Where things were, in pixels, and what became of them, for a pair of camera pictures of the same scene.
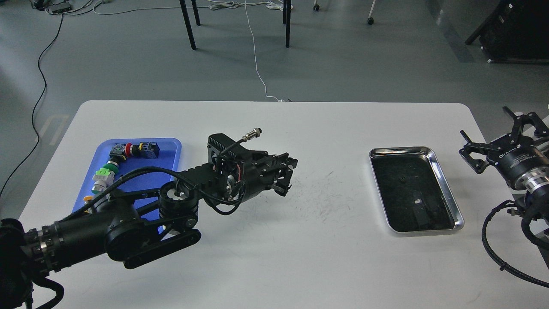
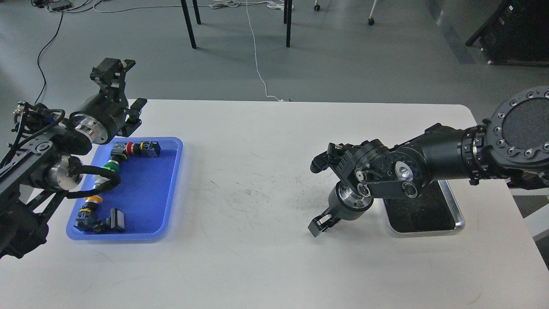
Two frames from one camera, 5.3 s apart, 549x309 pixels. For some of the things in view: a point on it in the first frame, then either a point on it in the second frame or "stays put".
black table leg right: (286, 19) stays put
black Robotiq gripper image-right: (512, 154) to (345, 203)
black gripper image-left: (241, 174) to (97, 119)
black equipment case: (517, 31) stays put
